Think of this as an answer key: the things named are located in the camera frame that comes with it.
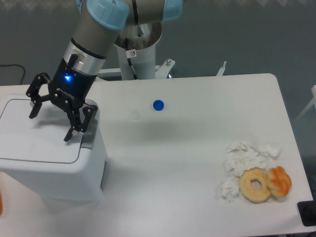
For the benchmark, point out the orange glazed twisted bun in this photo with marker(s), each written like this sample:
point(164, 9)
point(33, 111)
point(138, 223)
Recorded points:
point(278, 181)

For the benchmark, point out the white trash can lid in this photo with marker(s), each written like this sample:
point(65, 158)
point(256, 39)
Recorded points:
point(39, 139)

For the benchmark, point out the crumpled white tissue small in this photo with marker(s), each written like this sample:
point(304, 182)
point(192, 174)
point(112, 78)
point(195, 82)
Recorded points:
point(229, 190)

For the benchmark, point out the white frame at right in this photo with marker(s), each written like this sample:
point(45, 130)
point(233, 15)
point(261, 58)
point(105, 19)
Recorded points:
point(307, 111)

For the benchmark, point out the crumpled white tissue large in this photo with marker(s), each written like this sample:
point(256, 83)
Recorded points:
point(245, 155)

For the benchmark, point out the orange object at edge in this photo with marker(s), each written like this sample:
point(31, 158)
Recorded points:
point(1, 204)

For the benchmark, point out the blue bottle cap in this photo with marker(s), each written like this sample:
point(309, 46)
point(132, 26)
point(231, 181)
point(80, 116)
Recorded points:
point(158, 105)

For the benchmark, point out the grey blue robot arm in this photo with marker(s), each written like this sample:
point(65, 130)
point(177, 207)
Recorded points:
point(100, 24)

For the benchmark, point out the black device at corner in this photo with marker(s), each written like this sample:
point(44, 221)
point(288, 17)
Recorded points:
point(307, 211)

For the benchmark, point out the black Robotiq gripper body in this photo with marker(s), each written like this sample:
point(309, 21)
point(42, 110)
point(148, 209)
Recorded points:
point(69, 87)

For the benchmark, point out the plain ring donut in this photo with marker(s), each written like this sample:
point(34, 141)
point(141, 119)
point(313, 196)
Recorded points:
point(253, 185)

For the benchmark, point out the white metal base frame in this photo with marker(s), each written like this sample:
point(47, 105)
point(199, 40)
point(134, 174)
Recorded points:
point(162, 71)

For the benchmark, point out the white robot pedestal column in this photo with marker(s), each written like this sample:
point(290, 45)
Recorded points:
point(136, 48)

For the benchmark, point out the white trash can body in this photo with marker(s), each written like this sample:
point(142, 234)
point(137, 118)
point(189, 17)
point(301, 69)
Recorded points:
point(80, 180)

